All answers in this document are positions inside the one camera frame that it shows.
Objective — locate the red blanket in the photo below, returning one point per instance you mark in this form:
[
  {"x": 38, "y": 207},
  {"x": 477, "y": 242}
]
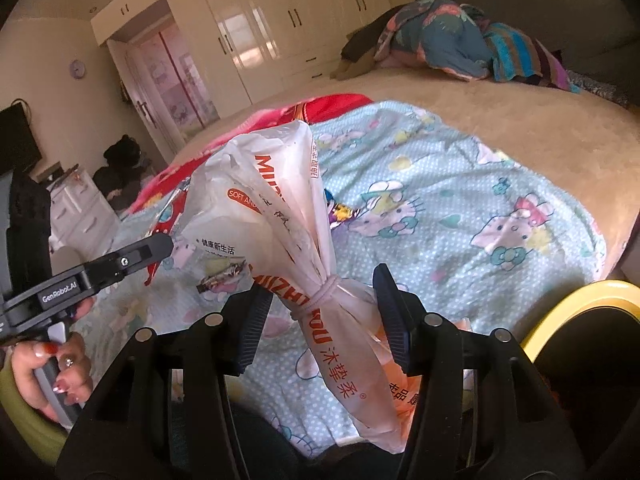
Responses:
[{"x": 330, "y": 107}]

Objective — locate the light blue cartoon blanket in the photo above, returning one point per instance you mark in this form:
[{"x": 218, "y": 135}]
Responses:
[{"x": 450, "y": 185}]

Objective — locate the beige bed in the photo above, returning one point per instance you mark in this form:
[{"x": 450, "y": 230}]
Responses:
[{"x": 500, "y": 110}]

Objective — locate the round wall clock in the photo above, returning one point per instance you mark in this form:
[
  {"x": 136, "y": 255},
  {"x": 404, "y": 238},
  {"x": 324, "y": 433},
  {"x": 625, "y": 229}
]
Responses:
[{"x": 77, "y": 69}]

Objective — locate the white chest of drawers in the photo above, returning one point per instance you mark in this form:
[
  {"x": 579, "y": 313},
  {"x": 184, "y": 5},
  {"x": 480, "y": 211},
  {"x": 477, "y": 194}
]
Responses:
[{"x": 82, "y": 210}]

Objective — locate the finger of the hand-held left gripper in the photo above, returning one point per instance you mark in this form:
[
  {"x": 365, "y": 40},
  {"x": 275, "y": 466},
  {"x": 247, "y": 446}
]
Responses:
[{"x": 125, "y": 260}]

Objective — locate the dark patterned cloth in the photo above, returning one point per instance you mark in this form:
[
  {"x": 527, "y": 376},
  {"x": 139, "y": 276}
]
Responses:
[{"x": 600, "y": 87}]

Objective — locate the person's left hand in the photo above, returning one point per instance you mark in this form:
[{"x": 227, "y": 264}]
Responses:
[{"x": 22, "y": 375}]

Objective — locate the brown garment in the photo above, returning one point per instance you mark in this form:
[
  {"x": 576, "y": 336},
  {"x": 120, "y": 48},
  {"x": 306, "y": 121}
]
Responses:
[{"x": 360, "y": 50}]

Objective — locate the pink sliding door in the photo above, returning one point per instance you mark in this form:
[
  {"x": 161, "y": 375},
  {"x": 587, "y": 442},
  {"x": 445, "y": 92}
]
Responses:
[{"x": 175, "y": 75}]

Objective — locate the yellow trash bin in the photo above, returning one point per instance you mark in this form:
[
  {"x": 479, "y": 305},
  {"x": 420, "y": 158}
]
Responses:
[{"x": 565, "y": 310}]

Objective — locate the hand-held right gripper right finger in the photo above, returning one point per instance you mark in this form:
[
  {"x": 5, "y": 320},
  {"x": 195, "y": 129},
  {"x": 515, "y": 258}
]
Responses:
[{"x": 392, "y": 310}]

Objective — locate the person's left forearm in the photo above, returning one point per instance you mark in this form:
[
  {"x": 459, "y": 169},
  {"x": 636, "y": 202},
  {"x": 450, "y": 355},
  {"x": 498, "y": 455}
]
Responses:
[{"x": 25, "y": 427}]

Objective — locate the black television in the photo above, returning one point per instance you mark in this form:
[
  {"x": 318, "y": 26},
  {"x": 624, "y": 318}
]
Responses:
[{"x": 17, "y": 140}]

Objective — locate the red snack packet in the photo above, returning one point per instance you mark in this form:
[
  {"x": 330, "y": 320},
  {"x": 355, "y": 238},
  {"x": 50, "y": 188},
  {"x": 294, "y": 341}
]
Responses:
[{"x": 170, "y": 210}]

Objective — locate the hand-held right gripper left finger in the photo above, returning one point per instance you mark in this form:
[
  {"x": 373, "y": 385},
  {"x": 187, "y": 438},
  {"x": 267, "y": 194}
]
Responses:
[{"x": 255, "y": 320}]

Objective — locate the dark foil wrapper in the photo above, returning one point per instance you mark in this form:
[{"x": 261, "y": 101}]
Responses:
[{"x": 222, "y": 276}]

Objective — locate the striped towel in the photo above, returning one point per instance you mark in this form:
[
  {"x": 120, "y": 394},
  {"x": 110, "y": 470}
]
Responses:
[{"x": 515, "y": 55}]

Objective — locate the white printed plastic bag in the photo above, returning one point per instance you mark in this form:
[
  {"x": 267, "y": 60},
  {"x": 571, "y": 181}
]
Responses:
[{"x": 280, "y": 170}]

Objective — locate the cream wardrobe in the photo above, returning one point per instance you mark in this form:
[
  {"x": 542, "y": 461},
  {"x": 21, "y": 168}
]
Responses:
[{"x": 260, "y": 10}]

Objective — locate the white door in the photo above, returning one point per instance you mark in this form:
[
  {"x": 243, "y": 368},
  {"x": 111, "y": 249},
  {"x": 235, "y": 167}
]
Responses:
[{"x": 135, "y": 100}]

